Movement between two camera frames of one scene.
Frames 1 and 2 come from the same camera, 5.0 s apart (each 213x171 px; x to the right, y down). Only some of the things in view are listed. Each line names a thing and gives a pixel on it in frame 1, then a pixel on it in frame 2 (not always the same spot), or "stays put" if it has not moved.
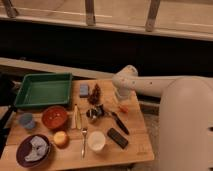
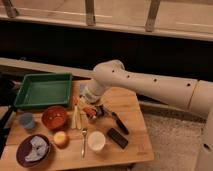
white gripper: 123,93 to 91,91
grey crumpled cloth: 39,149 stays put
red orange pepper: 123,108 to 90,111
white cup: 96,140 stays put
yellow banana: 76,121 stays put
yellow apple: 60,139 stays put
